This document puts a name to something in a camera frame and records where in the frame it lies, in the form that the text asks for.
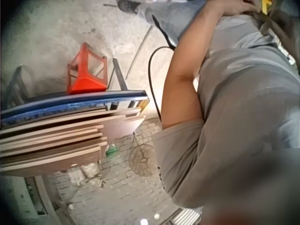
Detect person's left hand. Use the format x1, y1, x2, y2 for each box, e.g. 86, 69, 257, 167
220, 0, 262, 15

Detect yellow tool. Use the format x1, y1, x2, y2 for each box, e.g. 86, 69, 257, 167
262, 0, 273, 15

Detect person's legs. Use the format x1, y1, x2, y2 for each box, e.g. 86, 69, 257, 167
116, 0, 213, 46

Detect thin metal rod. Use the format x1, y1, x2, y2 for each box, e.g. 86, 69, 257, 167
125, 25, 154, 81

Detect dark metal bar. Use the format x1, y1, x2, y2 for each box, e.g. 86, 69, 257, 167
112, 58, 128, 91

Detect red plastic stool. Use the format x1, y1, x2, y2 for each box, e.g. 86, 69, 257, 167
67, 42, 108, 95

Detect green plastic bottle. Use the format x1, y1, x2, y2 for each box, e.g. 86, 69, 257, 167
105, 142, 118, 158

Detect blue flat panel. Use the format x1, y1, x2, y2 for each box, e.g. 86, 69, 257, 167
0, 90, 150, 128

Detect ribbed metal sheet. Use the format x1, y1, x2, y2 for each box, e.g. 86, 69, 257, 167
168, 207, 203, 225

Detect stack of wooden boards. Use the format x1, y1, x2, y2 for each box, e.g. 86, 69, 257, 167
0, 106, 147, 178

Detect black power cable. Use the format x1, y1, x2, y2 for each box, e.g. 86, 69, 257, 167
147, 14, 177, 121

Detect dark metal frame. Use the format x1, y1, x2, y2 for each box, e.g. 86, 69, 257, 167
4, 65, 36, 109

